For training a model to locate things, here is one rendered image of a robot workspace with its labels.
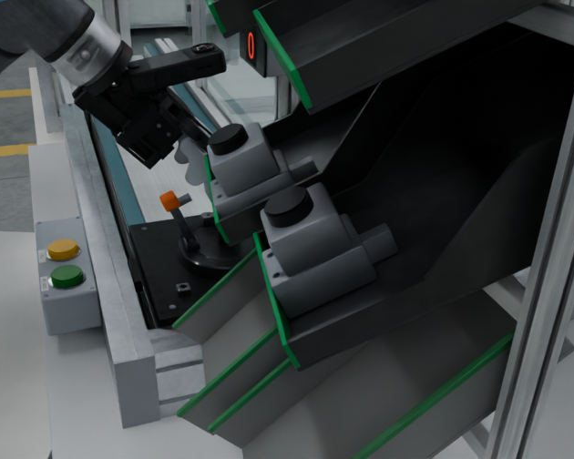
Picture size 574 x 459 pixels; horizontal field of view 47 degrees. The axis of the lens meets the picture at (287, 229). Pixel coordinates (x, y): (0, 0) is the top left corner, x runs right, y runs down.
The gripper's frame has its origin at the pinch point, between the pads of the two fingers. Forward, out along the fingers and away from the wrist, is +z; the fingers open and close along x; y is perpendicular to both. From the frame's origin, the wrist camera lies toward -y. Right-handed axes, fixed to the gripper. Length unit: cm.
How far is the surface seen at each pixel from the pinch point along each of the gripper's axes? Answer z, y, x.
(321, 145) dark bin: -8.8, -8.7, 26.0
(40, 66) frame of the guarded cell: -7, 22, -82
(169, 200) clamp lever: -2.7, 9.2, 0.9
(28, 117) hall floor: 62, 98, -337
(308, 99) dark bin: -25, -9, 48
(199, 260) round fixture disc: 5.0, 12.1, 3.8
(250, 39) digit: -1.9, -13.1, -19.4
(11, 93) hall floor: 56, 105, -388
